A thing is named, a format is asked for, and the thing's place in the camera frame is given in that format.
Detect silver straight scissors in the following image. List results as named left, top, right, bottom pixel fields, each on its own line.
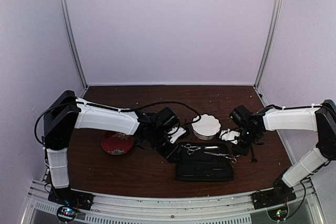
left=204, top=152, right=237, bottom=164

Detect silver thinning scissors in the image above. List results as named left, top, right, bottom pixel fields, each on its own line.
left=181, top=143, right=201, bottom=155

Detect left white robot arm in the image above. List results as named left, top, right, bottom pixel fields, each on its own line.
left=36, top=90, right=188, bottom=205

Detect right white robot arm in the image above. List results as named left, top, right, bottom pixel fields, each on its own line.
left=219, top=100, right=335, bottom=204

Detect black hair clip right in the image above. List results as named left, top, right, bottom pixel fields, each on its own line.
left=250, top=145, right=258, bottom=163

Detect white scalloped bowl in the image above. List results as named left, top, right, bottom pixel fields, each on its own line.
left=191, top=114, right=221, bottom=141

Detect black zip tool case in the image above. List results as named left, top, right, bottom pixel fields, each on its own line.
left=175, top=142, right=234, bottom=182

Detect red floral plate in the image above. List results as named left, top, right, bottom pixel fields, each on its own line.
left=101, top=132, right=135, bottom=155

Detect right round controller board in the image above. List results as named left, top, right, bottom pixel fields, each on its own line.
left=267, top=206, right=289, bottom=221

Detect round controller board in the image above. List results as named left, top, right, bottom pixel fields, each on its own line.
left=267, top=206, right=289, bottom=221
left=56, top=206, right=79, bottom=222

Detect left round controller board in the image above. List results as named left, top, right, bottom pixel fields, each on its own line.
left=56, top=206, right=79, bottom=222

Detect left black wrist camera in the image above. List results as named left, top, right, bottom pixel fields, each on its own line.
left=156, top=107, right=179, bottom=132

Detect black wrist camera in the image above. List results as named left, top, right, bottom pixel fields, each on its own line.
left=229, top=105, right=253, bottom=127
left=156, top=107, right=179, bottom=132

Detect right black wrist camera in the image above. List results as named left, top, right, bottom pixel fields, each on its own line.
left=229, top=105, right=253, bottom=127

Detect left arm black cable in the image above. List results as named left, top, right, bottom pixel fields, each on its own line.
left=33, top=100, right=203, bottom=146

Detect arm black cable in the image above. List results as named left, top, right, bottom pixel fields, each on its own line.
left=33, top=100, right=203, bottom=146
left=262, top=103, right=326, bottom=111

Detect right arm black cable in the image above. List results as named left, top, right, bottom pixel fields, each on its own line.
left=262, top=103, right=326, bottom=111

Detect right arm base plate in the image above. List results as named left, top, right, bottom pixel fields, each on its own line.
left=251, top=189, right=297, bottom=210

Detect aluminium front rail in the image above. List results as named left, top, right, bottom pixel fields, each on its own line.
left=20, top=179, right=323, bottom=224

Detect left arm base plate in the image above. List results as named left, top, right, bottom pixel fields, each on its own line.
left=48, top=188, right=94, bottom=210

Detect right aluminium frame post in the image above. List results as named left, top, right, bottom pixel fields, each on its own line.
left=254, top=0, right=283, bottom=90

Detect aluminium frame post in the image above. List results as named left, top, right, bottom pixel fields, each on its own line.
left=60, top=0, right=88, bottom=89
left=254, top=0, right=283, bottom=90

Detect left aluminium frame post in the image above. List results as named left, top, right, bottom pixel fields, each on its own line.
left=60, top=0, right=88, bottom=89

